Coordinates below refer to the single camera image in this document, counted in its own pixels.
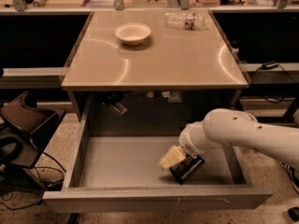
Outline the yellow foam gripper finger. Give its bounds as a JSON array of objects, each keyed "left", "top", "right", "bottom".
[{"left": 159, "top": 146, "right": 186, "bottom": 169}]

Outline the black rxbar chocolate wrapper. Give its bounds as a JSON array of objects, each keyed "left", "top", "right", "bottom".
[{"left": 169, "top": 155, "right": 205, "bottom": 185}]

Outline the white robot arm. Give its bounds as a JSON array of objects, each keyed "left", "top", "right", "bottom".
[{"left": 159, "top": 108, "right": 299, "bottom": 169}]

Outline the open grey top drawer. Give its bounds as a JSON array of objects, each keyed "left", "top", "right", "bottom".
[{"left": 44, "top": 92, "right": 273, "bottom": 213}]

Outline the beige counter cabinet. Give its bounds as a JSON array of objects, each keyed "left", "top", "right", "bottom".
[{"left": 62, "top": 9, "right": 248, "bottom": 122}]

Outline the black and white sneaker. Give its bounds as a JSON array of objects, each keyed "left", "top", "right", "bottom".
[{"left": 279, "top": 162, "right": 299, "bottom": 194}]

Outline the white paper bowl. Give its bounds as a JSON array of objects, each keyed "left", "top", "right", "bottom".
[{"left": 115, "top": 23, "right": 151, "bottom": 46}]

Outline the black shoe tip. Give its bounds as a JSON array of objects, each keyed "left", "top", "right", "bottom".
[{"left": 288, "top": 207, "right": 299, "bottom": 222}]

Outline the black power adapter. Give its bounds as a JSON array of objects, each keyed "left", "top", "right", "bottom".
[{"left": 261, "top": 61, "right": 279, "bottom": 70}]

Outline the clear plastic water bottle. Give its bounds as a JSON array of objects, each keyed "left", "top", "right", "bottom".
[{"left": 164, "top": 10, "right": 208, "bottom": 31}]

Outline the dark brown office chair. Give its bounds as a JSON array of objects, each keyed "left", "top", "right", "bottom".
[{"left": 0, "top": 92, "right": 66, "bottom": 190}]

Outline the black floor cable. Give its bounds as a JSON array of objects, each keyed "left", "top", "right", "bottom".
[{"left": 0, "top": 137, "right": 67, "bottom": 211}]

